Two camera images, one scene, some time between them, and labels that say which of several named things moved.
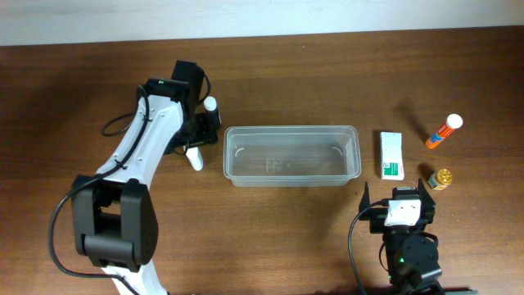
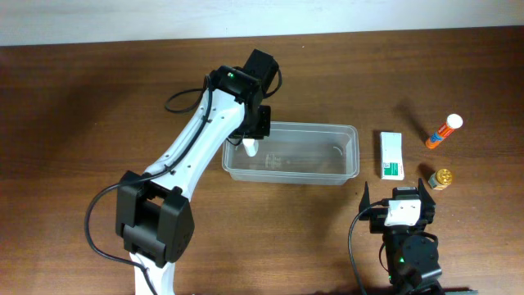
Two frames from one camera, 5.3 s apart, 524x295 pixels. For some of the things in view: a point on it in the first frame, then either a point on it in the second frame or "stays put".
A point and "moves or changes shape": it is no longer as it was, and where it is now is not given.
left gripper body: (209, 129) -> (259, 121)
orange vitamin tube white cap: (453, 121) stays put
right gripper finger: (424, 194) stays put
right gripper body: (377, 218) stays put
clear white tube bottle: (195, 157) moves or changes shape
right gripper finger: (364, 201) stays put
